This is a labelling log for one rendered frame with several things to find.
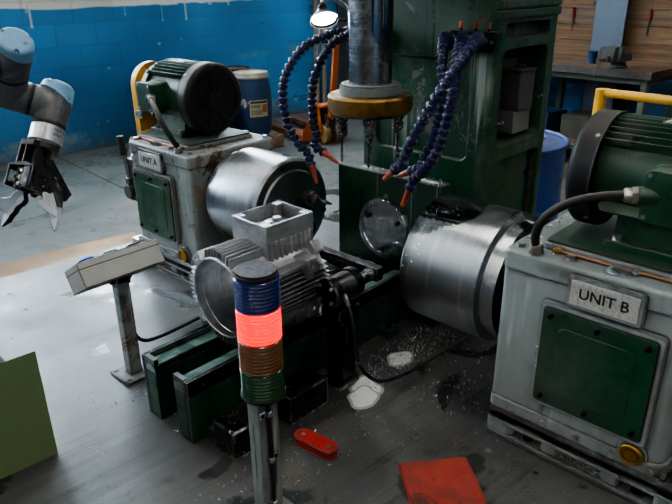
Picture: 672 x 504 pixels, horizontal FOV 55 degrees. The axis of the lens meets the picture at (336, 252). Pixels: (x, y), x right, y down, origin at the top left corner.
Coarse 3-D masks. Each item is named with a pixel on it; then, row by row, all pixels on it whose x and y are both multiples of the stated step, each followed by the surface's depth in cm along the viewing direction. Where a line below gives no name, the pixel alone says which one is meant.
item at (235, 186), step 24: (216, 168) 161; (240, 168) 154; (264, 168) 150; (288, 168) 153; (216, 192) 157; (240, 192) 151; (264, 192) 149; (288, 192) 154; (312, 192) 157; (216, 216) 159
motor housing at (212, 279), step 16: (240, 240) 120; (208, 256) 118; (224, 256) 115; (240, 256) 115; (256, 256) 118; (288, 256) 122; (320, 256) 126; (192, 272) 123; (208, 272) 124; (224, 272) 128; (288, 272) 118; (320, 272) 124; (192, 288) 125; (208, 288) 126; (224, 288) 128; (288, 288) 118; (304, 288) 122; (208, 304) 125; (224, 304) 127; (288, 304) 120; (208, 320) 124; (224, 320) 125; (288, 320) 127; (224, 336) 122
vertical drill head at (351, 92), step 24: (360, 0) 124; (384, 0) 124; (360, 24) 126; (384, 24) 126; (360, 48) 128; (384, 48) 128; (360, 72) 130; (384, 72) 130; (336, 96) 132; (360, 96) 129; (384, 96) 129; (408, 96) 131; (336, 120) 136
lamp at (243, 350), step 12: (240, 348) 84; (252, 348) 83; (264, 348) 83; (276, 348) 84; (240, 360) 86; (252, 360) 84; (264, 360) 84; (276, 360) 85; (252, 372) 84; (264, 372) 84
